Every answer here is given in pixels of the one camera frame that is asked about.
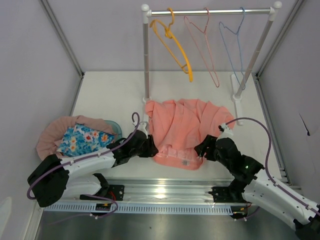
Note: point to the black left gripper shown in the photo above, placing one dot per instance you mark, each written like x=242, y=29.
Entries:
x=151, y=150

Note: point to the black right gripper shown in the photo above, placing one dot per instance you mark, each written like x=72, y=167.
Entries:
x=208, y=142

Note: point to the aluminium mounting rail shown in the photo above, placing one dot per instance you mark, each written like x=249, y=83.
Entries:
x=165, y=191

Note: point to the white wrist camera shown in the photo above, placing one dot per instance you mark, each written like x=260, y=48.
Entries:
x=143, y=127
x=225, y=131

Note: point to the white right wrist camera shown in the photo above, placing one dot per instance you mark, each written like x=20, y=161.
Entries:
x=225, y=131

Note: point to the dusty pink pleated garment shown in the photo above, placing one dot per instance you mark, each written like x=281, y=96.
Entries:
x=52, y=136

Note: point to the white slotted cable duct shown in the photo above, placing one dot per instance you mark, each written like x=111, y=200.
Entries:
x=139, y=208

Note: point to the salmon pink skirt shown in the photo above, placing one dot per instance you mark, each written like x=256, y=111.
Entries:
x=178, y=126

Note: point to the pink wire hanger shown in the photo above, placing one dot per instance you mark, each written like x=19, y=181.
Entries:
x=199, y=36

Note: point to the blue floral garment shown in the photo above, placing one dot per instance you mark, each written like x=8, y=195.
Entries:
x=81, y=140

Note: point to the orange plastic hanger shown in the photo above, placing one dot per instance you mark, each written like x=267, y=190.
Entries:
x=168, y=34

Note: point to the teal plastic basket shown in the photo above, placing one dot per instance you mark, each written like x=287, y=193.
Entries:
x=115, y=128

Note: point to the white and silver clothes rack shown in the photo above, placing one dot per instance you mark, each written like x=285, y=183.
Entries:
x=166, y=19

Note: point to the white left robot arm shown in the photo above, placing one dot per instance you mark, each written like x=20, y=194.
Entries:
x=51, y=180

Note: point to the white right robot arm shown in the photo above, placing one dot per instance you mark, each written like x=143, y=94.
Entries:
x=252, y=183

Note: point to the blue wire hanger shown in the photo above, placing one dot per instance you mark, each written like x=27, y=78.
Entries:
x=226, y=31

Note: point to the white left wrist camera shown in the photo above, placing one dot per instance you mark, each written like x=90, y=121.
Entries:
x=143, y=127

